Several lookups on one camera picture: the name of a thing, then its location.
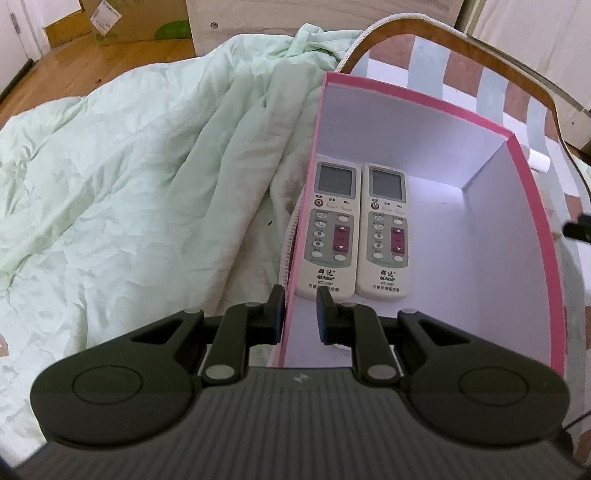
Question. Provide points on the wood grain cabinet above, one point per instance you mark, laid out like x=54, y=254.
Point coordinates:
x=214, y=21

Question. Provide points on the light green quilted blanket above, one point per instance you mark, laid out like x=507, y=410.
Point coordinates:
x=167, y=188

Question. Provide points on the pink cardboard box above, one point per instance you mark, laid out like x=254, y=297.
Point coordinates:
x=481, y=249

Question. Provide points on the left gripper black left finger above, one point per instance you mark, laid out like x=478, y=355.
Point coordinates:
x=242, y=327

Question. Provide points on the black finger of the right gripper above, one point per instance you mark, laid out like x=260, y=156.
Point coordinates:
x=577, y=231

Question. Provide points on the checkered mat with brown border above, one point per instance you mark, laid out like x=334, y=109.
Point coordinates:
x=418, y=53

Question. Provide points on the white door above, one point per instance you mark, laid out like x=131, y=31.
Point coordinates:
x=23, y=42

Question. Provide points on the white small box on mat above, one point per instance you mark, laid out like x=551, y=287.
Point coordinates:
x=538, y=161

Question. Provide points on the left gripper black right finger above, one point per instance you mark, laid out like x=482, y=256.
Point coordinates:
x=358, y=327

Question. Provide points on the brown cardboard box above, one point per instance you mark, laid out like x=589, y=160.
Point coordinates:
x=114, y=22

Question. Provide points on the cream remote control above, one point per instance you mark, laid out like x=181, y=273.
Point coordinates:
x=384, y=266
x=330, y=227

